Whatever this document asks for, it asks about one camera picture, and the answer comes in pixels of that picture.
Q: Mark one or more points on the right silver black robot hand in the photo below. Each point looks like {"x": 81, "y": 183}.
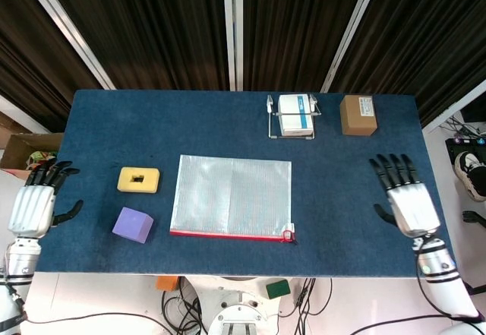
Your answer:
{"x": 412, "y": 209}

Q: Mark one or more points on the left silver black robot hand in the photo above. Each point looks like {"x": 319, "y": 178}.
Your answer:
{"x": 32, "y": 209}

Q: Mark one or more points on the silver mesh zipper pouch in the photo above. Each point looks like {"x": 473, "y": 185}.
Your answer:
{"x": 231, "y": 194}

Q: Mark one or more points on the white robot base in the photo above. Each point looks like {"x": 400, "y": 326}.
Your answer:
{"x": 228, "y": 301}

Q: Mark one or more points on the open cardboard box with clutter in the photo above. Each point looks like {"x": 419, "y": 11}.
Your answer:
{"x": 15, "y": 152}

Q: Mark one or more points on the black floor object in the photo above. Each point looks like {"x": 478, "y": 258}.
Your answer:
{"x": 472, "y": 217}

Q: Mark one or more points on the black and white shoe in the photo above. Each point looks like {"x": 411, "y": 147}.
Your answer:
{"x": 472, "y": 175}

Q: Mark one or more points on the black device with lights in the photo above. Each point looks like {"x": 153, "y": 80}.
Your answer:
{"x": 465, "y": 145}

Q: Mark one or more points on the purple foam cube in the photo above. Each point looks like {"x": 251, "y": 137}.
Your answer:
{"x": 133, "y": 223}

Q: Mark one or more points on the brown cardboard box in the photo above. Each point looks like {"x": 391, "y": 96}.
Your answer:
{"x": 357, "y": 120}

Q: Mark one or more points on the yellow sponge with hole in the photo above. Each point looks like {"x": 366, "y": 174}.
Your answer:
{"x": 150, "y": 181}

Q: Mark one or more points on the white box with blue stripe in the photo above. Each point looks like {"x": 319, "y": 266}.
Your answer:
{"x": 292, "y": 122}

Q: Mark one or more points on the orange block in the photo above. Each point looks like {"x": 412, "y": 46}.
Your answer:
{"x": 167, "y": 283}

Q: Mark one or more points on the green block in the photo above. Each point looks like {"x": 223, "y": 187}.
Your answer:
{"x": 278, "y": 289}

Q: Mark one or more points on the dark brown curtain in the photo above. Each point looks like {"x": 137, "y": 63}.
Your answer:
{"x": 152, "y": 27}

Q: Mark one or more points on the white frame post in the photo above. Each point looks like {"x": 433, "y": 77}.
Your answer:
{"x": 64, "y": 27}
{"x": 232, "y": 27}
{"x": 351, "y": 31}

